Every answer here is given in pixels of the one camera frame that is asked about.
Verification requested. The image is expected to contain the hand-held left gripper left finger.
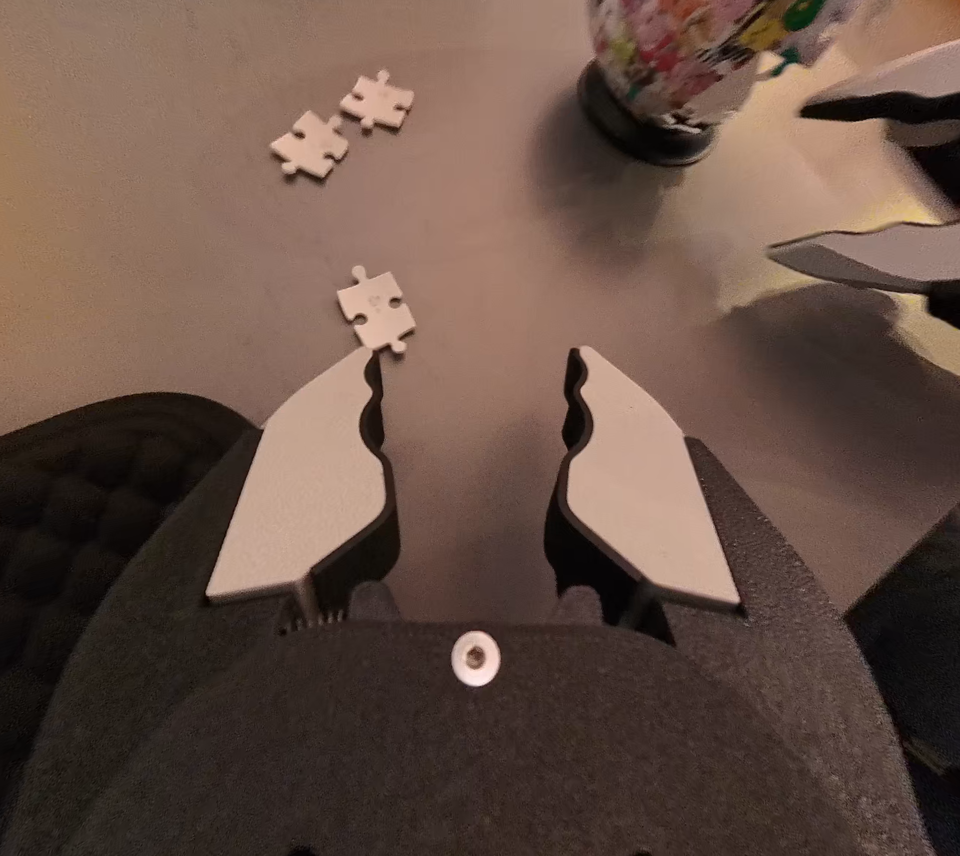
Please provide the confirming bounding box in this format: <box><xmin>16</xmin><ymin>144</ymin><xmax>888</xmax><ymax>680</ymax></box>
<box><xmin>204</xmin><ymin>348</ymin><xmax>400</xmax><ymax>614</ymax></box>

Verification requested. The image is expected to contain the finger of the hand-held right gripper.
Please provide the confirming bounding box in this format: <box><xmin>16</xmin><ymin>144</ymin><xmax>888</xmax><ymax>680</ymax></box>
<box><xmin>766</xmin><ymin>217</ymin><xmax>960</xmax><ymax>330</ymax></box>
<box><xmin>798</xmin><ymin>42</ymin><xmax>960</xmax><ymax>152</ymax></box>

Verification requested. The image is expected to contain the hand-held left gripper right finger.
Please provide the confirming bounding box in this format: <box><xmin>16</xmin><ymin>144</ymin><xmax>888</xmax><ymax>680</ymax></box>
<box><xmin>546</xmin><ymin>346</ymin><xmax>744</xmax><ymax>628</ymax></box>

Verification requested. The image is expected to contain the white puzzle piece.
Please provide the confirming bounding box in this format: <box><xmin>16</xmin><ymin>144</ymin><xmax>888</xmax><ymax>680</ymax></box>
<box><xmin>269</xmin><ymin>110</ymin><xmax>352</xmax><ymax>184</ymax></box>
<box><xmin>339</xmin><ymin>69</ymin><xmax>417</xmax><ymax>135</ymax></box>
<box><xmin>335</xmin><ymin>264</ymin><xmax>418</xmax><ymax>357</ymax></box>

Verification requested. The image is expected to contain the black ball stand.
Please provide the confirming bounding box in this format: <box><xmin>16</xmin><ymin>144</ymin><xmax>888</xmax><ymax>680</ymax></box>
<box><xmin>575</xmin><ymin>62</ymin><xmax>720</xmax><ymax>167</ymax></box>

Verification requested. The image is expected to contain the black padded armrest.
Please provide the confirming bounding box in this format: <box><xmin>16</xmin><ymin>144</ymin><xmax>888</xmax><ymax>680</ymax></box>
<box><xmin>843</xmin><ymin>518</ymin><xmax>960</xmax><ymax>789</ymax></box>
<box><xmin>0</xmin><ymin>393</ymin><xmax>256</xmax><ymax>759</ymax></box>

